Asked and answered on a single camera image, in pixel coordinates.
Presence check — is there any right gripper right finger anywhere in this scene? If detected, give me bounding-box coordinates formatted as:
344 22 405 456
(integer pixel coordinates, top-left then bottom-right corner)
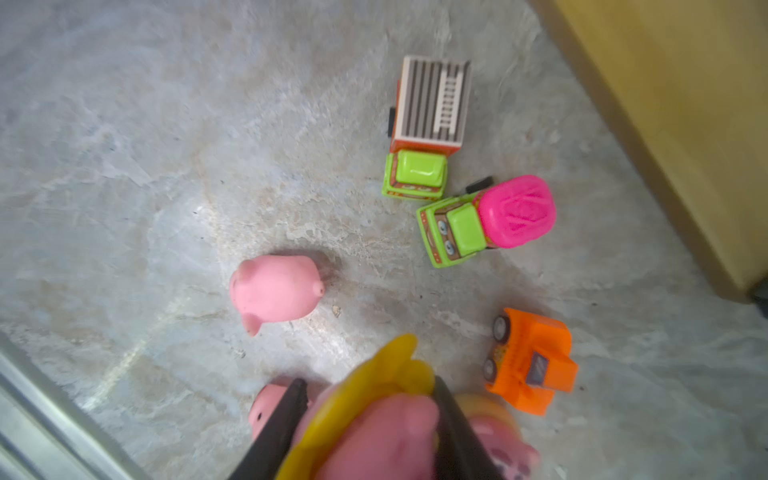
432 376 503 480

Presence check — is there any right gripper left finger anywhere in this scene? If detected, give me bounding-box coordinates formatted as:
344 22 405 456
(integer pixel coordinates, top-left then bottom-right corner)
229 378 308 480

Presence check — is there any pink bear yellow flower figure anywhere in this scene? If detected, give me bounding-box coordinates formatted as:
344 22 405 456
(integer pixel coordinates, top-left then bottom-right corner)
277 334 440 479

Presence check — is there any pink bear on round base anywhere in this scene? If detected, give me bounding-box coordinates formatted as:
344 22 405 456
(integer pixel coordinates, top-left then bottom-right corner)
454 393 540 479

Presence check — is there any pink pig toy lower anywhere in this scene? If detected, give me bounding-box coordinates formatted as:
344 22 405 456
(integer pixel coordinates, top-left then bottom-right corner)
248 376 329 445

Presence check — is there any pink pig toy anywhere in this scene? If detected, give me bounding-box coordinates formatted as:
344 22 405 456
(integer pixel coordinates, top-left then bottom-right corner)
248 376 329 445
229 255 325 337

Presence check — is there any orange toy truck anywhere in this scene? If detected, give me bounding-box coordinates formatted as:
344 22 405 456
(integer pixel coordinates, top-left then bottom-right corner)
483 308 579 416

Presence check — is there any pink pig toy upper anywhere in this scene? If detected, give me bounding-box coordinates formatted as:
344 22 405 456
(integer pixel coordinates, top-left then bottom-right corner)
229 255 325 337

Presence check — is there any green truck pink mixer toy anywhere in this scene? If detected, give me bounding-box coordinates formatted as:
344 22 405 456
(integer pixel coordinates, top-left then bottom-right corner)
416 175 557 269

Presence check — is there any red and green toy truck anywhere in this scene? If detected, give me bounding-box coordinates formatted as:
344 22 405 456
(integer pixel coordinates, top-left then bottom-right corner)
381 55 472 201

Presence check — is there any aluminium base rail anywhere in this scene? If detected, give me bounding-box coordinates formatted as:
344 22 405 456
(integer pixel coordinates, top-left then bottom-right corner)
1 335 149 479

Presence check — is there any wooden shelf black metal frame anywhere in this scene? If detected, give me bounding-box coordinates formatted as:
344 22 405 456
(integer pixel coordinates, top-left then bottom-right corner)
533 1 767 310

